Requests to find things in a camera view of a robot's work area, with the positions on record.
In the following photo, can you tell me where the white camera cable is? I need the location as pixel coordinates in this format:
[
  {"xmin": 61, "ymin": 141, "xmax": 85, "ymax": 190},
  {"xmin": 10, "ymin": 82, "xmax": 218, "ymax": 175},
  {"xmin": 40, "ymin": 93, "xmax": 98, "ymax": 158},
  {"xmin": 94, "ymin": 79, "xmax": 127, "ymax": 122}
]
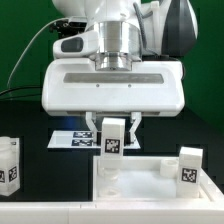
[{"xmin": 5, "ymin": 17, "xmax": 64, "ymax": 98}]

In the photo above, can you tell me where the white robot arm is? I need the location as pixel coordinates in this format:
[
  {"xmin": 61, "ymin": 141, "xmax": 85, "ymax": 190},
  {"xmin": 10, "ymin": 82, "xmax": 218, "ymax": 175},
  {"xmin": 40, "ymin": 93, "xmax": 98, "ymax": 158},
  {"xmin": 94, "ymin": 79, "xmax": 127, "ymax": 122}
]
[{"xmin": 42, "ymin": 0, "xmax": 198, "ymax": 131}]

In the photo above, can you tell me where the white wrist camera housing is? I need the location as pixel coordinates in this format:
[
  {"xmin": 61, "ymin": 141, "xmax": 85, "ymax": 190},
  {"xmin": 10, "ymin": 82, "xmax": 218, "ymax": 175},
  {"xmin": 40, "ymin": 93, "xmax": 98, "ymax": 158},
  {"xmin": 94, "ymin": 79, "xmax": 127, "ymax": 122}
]
[{"xmin": 53, "ymin": 30, "xmax": 100, "ymax": 59}]

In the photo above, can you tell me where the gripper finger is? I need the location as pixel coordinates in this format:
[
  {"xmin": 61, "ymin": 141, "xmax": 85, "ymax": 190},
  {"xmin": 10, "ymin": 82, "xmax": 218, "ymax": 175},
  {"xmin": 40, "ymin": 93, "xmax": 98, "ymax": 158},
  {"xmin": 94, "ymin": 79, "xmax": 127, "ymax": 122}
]
[
  {"xmin": 128, "ymin": 112, "xmax": 142, "ymax": 144},
  {"xmin": 85, "ymin": 112, "xmax": 101, "ymax": 145}
]

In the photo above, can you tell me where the black cable on table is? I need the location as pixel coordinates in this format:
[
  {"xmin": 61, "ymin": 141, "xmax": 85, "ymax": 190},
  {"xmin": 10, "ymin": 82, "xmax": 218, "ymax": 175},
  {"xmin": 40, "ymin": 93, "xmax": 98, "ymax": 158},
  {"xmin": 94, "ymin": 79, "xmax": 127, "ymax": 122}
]
[{"xmin": 0, "ymin": 85, "xmax": 44, "ymax": 100}]

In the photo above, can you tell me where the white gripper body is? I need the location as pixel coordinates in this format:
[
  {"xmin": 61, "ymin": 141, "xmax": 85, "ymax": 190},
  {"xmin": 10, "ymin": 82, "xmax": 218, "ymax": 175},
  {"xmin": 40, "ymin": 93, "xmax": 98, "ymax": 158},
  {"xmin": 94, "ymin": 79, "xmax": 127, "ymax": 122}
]
[{"xmin": 42, "ymin": 58, "xmax": 185, "ymax": 116}]

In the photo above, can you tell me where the white square table top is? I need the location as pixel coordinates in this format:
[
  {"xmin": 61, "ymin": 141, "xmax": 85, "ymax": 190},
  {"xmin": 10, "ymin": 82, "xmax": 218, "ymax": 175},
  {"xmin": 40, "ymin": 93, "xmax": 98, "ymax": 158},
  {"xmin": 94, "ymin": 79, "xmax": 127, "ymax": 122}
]
[{"xmin": 93, "ymin": 156, "xmax": 224, "ymax": 202}]

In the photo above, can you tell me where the grey braided robot cable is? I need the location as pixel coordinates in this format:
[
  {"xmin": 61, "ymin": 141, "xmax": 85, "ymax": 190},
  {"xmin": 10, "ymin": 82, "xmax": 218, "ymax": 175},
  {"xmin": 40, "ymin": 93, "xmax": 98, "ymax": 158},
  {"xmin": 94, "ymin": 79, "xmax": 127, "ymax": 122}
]
[{"xmin": 132, "ymin": 1, "xmax": 158, "ymax": 58}]

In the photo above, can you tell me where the white sheet with tags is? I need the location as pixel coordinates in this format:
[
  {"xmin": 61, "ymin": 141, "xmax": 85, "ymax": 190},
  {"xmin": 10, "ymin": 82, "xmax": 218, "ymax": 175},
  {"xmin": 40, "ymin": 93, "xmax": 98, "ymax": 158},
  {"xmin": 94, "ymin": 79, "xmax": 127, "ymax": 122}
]
[{"xmin": 46, "ymin": 129, "xmax": 141, "ymax": 150}]

